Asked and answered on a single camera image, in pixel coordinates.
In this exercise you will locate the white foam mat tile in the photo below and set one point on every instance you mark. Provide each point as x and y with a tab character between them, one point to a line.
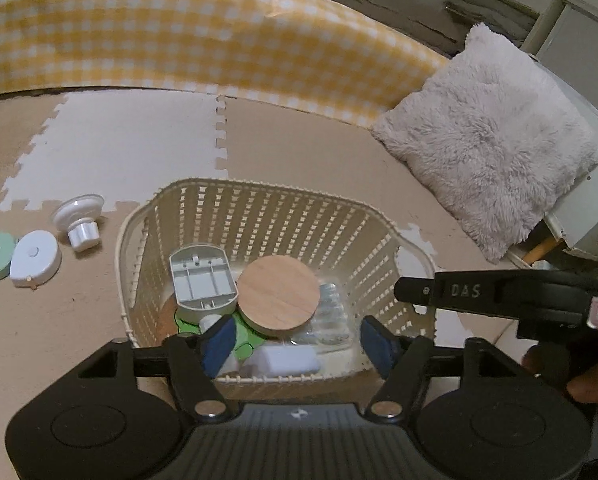
414	241
129	140

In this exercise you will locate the round wooden lid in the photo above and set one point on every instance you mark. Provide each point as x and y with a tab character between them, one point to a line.
279	295

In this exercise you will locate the clear plastic packet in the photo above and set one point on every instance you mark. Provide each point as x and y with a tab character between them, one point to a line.
331	317

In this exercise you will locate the white suction cup knob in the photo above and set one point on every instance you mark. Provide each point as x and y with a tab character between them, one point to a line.
76	220

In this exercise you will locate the white furniture piece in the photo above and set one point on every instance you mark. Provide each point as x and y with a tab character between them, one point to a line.
589	210

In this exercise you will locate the white cabinet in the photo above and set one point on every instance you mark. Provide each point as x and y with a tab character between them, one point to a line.
579	40

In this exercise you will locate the white rectangular plastic block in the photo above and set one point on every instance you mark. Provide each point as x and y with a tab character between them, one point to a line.
285	360

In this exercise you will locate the cream plastic lattice basket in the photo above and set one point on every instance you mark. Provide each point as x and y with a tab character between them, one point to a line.
299	230

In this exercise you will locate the grey plastic compartment tray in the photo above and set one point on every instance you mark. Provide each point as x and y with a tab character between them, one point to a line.
199	280

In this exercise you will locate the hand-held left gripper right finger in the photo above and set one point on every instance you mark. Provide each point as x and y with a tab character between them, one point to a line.
376	347

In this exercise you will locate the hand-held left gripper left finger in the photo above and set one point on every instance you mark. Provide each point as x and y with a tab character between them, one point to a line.
218	342

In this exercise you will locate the yellow gingham cushion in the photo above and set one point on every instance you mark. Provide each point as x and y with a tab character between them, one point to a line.
179	35

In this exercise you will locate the fluffy white pillow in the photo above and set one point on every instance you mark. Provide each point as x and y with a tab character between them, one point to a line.
489	135

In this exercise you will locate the folded towels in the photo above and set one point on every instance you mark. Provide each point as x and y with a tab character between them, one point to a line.
489	7

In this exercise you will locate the person's right hand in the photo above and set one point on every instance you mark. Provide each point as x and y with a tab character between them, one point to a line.
591	385

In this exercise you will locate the white round plastic case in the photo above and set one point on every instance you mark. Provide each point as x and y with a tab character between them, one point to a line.
34	260

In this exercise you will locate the beige foam mat tile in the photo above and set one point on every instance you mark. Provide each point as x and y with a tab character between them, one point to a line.
304	150

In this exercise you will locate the green toy piece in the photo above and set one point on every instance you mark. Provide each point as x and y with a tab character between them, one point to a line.
181	321

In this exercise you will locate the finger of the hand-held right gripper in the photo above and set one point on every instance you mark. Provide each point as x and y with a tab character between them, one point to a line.
444	292

